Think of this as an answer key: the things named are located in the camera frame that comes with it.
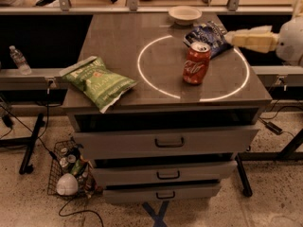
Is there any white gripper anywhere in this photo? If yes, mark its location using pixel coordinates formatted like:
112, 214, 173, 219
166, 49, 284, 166
224, 0, 303, 66

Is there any red coke can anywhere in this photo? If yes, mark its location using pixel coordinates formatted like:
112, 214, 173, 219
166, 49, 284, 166
183, 42, 211, 85

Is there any blue chip bag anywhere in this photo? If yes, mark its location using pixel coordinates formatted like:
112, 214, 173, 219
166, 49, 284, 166
183, 21, 231, 59

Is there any white bowl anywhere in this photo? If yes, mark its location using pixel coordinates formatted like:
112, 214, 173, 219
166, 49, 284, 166
169, 6, 202, 26

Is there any black power adapter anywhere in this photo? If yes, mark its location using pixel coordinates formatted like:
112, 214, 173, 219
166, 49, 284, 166
265, 122, 282, 135

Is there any top grey drawer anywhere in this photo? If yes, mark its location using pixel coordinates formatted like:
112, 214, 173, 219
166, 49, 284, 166
73, 126, 258, 159

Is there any grey drawer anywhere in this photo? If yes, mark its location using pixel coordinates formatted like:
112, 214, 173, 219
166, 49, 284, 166
73, 126, 258, 159
92, 161, 237, 187
103, 183, 221, 203

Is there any grey drawer cabinet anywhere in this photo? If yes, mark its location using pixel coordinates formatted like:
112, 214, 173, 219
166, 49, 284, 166
63, 13, 271, 191

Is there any black table leg right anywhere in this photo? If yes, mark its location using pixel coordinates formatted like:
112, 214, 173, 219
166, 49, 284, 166
236, 155, 253, 198

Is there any black table leg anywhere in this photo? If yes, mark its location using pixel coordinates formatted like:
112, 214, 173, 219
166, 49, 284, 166
236, 155, 253, 198
19, 113, 44, 175

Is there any green jalapeno chip bag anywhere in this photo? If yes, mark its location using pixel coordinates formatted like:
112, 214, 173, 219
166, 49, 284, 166
60, 56, 137, 114

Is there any middle grey drawer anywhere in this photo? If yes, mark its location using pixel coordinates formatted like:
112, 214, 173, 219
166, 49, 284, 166
92, 161, 237, 187

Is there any bottom grey drawer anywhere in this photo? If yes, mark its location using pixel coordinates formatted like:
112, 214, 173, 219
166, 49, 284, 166
103, 183, 221, 203

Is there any grey side shelf left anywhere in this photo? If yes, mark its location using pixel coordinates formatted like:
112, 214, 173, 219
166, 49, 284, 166
0, 68, 68, 91

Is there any clear plastic water bottle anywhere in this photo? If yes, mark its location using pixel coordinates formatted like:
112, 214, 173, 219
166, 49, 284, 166
9, 45, 31, 75

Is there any white round object in basket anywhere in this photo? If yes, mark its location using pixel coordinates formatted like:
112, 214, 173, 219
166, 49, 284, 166
56, 173, 79, 196

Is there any black table leg left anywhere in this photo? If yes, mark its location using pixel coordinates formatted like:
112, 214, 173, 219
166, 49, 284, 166
19, 113, 44, 175

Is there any black wire basket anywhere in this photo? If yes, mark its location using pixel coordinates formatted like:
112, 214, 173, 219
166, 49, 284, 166
47, 140, 97, 198

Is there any black floor cable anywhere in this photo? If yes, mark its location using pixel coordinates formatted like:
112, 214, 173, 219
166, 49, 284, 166
58, 196, 105, 227

